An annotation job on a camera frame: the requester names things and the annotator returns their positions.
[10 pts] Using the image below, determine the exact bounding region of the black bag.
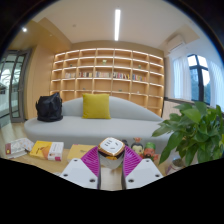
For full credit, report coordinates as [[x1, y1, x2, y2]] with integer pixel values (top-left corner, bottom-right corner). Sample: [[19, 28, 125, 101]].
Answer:
[[35, 92, 64, 123]]

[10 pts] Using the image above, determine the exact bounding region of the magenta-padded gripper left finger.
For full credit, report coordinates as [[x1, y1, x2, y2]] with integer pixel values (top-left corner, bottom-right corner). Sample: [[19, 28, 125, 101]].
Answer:
[[59, 145, 102, 191]]

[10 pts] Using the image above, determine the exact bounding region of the flat yellow book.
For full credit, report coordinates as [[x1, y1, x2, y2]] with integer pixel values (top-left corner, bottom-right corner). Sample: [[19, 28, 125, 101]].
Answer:
[[66, 143, 98, 163]]

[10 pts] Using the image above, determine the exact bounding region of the glass door dark frame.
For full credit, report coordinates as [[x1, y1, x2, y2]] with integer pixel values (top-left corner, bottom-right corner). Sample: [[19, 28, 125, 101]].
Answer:
[[0, 49, 31, 124]]

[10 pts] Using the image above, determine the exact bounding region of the three-figure cartoon figurine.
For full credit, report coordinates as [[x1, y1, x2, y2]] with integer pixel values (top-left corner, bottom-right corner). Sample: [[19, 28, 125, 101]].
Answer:
[[121, 137, 160, 163]]

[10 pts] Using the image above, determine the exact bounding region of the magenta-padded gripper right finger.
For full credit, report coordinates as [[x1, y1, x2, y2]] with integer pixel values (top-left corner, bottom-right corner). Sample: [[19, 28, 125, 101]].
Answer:
[[121, 145, 164, 191]]

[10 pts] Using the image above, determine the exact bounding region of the wooden wall shelf unit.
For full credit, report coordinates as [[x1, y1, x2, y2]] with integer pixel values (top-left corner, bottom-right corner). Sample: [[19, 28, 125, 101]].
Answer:
[[49, 47, 165, 118]]

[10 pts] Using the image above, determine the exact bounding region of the green potted plant white pot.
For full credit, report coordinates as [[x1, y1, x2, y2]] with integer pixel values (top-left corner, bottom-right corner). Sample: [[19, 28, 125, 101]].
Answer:
[[151, 100, 224, 167]]

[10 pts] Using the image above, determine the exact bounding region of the yellow and white book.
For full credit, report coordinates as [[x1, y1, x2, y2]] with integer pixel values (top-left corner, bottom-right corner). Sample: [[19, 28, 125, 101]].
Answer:
[[29, 140, 65, 162]]

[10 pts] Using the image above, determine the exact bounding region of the red and white magazine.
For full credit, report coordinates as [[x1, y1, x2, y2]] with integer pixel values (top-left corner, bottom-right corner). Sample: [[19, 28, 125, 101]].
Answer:
[[4, 137, 35, 160]]

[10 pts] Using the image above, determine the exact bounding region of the light grey curved sofa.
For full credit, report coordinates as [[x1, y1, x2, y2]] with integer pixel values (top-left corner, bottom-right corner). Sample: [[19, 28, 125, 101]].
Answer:
[[23, 96, 174, 155]]

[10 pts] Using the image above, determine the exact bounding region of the white wall air conditioner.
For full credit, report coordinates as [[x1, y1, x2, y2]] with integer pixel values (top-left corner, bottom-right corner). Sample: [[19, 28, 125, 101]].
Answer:
[[166, 34, 186, 53]]

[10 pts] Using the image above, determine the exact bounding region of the white sheer curtain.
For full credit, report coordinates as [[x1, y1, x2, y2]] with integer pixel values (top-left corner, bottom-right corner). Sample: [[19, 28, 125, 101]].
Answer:
[[208, 61, 224, 109], [171, 55, 193, 101]]

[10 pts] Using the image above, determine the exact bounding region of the dark-framed window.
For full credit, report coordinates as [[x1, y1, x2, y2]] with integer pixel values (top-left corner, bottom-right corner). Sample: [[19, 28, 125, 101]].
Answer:
[[186, 54, 212, 105]]

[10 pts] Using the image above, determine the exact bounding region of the yellow cushion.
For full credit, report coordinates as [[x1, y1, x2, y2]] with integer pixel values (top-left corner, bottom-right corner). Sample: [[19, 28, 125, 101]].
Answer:
[[81, 93, 112, 120]]

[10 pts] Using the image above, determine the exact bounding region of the long ceiling light strip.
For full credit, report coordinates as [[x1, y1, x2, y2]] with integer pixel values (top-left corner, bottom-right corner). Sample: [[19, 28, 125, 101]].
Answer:
[[114, 8, 122, 42]]

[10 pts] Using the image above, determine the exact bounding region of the white cube charger gold band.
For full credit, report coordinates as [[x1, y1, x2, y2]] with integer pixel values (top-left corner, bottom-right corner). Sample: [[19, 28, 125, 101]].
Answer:
[[97, 136, 127, 170]]

